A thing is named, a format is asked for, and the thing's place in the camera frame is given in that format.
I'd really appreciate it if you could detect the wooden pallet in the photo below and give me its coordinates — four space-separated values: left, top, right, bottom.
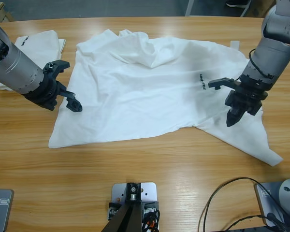
0 2 15 24

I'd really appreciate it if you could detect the black base plug cable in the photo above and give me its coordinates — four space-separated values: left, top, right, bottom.
223 212 290 232

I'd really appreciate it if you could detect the white block with dark post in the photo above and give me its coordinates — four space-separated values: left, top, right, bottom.
101 182 160 232

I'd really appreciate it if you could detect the long looped black cable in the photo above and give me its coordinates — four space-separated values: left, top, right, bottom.
199 177 285 232

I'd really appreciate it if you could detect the brown cardboard box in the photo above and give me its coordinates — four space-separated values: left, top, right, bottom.
245 0 276 19

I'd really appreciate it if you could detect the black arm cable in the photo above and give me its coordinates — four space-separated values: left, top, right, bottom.
232 48 275 82

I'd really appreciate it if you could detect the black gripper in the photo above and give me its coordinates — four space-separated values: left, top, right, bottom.
23 69 84 113
224 76 269 128

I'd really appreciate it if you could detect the orange cable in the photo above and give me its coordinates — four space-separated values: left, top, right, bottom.
145 215 159 230

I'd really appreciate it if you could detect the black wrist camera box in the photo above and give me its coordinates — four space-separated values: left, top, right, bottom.
208 77 242 90
43 60 71 76

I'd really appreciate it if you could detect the grey base plate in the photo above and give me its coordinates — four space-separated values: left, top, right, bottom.
253 181 290 228
0 188 15 232

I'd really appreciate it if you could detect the folded white T-shirt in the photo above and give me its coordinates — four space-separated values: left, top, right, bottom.
0 29 66 92

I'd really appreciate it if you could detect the black shoe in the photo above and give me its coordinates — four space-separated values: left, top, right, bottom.
226 0 252 9

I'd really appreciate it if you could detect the white t-shirt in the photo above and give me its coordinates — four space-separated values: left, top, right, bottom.
0 29 66 92
48 29 284 167

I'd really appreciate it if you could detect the white metal table leg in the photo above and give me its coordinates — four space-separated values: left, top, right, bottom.
240 0 256 17
185 0 196 17

